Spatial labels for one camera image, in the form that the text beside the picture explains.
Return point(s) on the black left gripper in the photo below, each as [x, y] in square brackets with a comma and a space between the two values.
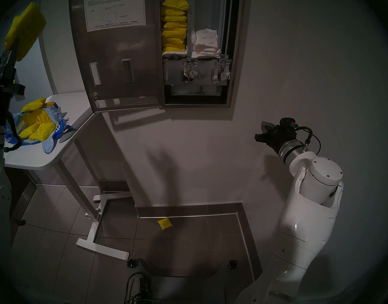
[2, 91]

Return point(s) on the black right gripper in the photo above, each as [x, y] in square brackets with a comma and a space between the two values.
[278, 138]

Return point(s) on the dark robot base platform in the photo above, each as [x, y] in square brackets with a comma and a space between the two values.
[187, 287]

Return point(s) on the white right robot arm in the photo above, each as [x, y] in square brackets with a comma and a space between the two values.
[308, 211]

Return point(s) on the stainless steel dispenser cabinet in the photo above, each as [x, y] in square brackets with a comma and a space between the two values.
[235, 53]

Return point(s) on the black floor door stop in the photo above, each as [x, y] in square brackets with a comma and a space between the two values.
[21, 222]

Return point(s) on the chrome dispensing mechanism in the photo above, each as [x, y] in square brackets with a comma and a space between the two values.
[189, 70]
[221, 70]

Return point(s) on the blue plastic pad bag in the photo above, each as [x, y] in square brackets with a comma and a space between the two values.
[59, 123]

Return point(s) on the white table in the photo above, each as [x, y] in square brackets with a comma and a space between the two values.
[76, 107]

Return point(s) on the white wrapped sanitary pad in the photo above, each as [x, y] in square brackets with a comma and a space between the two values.
[175, 53]
[206, 55]
[208, 50]
[206, 37]

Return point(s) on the white instruction sheet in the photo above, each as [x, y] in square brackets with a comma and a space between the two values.
[114, 9]

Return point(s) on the black base knob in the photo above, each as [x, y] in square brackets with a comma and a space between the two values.
[132, 263]
[232, 264]

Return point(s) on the black electronics box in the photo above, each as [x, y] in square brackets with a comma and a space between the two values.
[145, 286]

